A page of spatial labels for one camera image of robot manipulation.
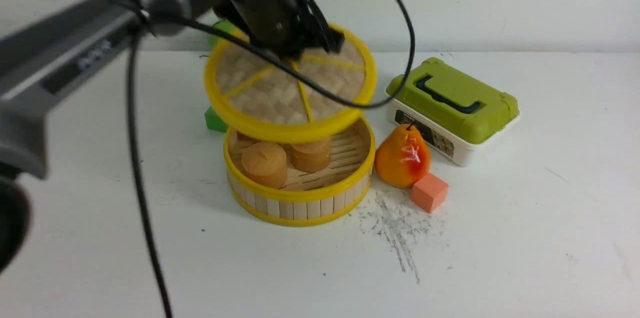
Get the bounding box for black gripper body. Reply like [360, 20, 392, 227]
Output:
[213, 0, 345, 58]

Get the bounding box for yellow woven steamer lid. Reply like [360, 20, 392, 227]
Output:
[204, 27, 377, 143]

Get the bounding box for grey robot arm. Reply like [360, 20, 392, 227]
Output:
[0, 0, 345, 270]

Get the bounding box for yellow bamboo steamer basket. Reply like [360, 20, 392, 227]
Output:
[223, 118, 376, 227]

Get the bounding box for white box with green lid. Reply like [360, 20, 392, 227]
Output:
[385, 57, 521, 166]

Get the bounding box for green round toy fruit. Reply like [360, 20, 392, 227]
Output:
[206, 19, 237, 50]

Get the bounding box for green cube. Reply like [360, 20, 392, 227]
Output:
[204, 107, 228, 132]

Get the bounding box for left rear tan bun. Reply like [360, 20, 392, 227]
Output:
[228, 130, 260, 156]

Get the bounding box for tan bun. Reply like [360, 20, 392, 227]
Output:
[290, 137, 332, 173]
[228, 130, 260, 156]
[241, 141, 288, 189]

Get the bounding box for right tan bun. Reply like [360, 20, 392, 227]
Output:
[290, 137, 332, 173]

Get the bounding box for front tan bun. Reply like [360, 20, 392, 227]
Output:
[241, 141, 288, 189]

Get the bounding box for orange yellow toy pear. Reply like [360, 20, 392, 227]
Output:
[374, 124, 431, 189]

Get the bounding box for orange foam cube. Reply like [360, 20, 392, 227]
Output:
[410, 173, 450, 214]

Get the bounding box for black cable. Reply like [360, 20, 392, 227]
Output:
[100, 0, 417, 318]

